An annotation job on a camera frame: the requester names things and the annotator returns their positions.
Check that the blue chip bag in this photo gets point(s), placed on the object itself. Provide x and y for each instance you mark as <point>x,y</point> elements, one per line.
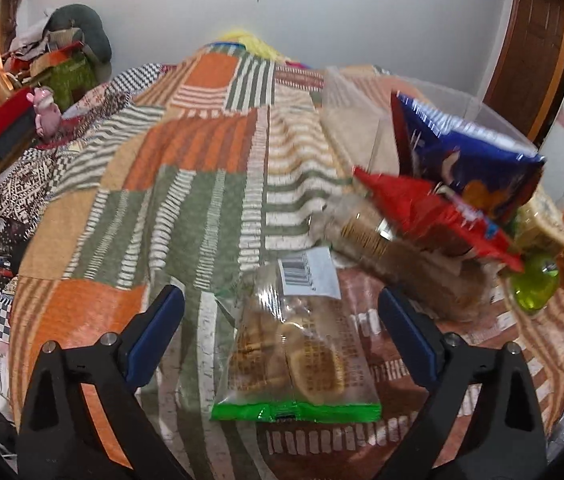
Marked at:
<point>490,171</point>

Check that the pink plush toy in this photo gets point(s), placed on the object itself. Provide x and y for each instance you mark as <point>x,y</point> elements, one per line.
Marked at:
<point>47,112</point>

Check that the red and black box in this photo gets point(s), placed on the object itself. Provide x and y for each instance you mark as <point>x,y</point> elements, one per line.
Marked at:
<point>17,120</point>

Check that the green patterned storage box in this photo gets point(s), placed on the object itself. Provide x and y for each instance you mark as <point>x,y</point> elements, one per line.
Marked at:
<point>70,80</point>

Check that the red snack bag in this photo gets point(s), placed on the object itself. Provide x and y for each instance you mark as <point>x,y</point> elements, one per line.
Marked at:
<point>434,218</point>

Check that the patchwork striped bed blanket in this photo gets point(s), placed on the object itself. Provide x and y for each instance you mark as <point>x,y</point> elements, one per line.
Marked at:
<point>192,174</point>

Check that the yellow pillow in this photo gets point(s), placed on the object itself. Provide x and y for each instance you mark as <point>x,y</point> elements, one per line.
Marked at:
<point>253,44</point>

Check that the clear cookie bag green edge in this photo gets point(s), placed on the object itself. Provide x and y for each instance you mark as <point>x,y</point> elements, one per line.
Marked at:
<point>297,354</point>

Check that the grey pillow on pile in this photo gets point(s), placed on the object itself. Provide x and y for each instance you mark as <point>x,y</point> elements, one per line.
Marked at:
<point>78,15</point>

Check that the clear plastic storage box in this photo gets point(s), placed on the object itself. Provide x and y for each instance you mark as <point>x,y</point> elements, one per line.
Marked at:
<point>356,115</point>

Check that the brown wooden door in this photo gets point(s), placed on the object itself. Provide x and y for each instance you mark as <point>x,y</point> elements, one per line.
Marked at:
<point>527,86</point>

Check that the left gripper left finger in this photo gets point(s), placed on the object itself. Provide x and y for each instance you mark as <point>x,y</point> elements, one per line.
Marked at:
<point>58,438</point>

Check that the clear cracker sleeve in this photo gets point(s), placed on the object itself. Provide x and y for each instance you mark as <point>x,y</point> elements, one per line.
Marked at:
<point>453,289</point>

